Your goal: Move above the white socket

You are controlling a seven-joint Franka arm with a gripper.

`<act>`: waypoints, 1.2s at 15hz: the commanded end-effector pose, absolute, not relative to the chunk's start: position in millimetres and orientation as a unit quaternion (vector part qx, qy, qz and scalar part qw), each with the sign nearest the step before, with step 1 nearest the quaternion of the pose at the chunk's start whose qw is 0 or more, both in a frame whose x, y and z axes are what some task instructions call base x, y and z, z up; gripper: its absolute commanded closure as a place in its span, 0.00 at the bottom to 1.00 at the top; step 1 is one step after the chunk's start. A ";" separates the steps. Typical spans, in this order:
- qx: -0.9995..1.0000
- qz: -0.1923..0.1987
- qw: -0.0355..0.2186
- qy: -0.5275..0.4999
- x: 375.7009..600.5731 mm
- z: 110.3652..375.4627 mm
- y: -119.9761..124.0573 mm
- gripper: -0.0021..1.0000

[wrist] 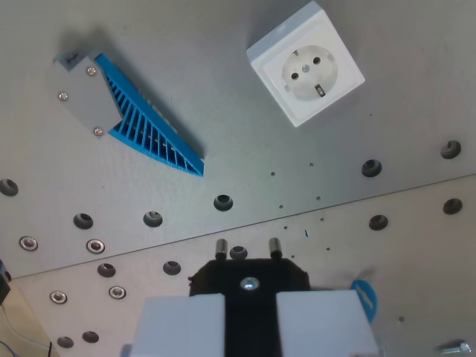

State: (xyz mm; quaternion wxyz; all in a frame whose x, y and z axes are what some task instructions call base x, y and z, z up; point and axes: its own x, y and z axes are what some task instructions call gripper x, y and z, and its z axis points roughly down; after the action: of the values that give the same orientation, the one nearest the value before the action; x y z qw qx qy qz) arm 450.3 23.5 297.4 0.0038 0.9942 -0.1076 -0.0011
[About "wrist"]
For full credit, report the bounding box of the white wall socket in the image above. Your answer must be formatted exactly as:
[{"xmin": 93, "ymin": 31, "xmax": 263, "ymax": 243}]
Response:
[{"xmin": 245, "ymin": 0, "xmax": 366, "ymax": 129}]

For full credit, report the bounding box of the grey mounting plate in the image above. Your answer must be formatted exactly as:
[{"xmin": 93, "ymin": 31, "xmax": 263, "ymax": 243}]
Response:
[{"xmin": 45, "ymin": 49, "xmax": 123, "ymax": 139}]

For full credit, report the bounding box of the black power plug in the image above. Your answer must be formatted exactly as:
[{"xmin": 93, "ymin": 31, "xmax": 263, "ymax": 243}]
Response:
[{"xmin": 187, "ymin": 237, "xmax": 312, "ymax": 357}]

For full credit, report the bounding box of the black box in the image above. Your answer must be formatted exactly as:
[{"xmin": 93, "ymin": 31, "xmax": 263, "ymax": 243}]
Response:
[{"xmin": 0, "ymin": 260, "xmax": 13, "ymax": 305}]

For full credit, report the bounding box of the thin white wire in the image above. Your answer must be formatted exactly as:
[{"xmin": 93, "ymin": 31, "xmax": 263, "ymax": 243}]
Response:
[{"xmin": 0, "ymin": 303, "xmax": 51, "ymax": 351}]

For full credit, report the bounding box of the loose silver bolt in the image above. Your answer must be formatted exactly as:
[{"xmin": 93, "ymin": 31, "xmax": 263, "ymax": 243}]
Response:
[{"xmin": 437, "ymin": 339, "xmax": 472, "ymax": 357}]

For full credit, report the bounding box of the blue ribbed wedge part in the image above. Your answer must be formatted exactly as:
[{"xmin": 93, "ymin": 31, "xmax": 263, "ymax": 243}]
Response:
[{"xmin": 94, "ymin": 53, "xmax": 206, "ymax": 179}]

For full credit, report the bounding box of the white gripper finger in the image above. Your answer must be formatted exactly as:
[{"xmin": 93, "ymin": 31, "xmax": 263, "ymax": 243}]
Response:
[
  {"xmin": 276, "ymin": 289, "xmax": 381, "ymax": 357},
  {"xmin": 120, "ymin": 295, "xmax": 227, "ymax": 357}
]

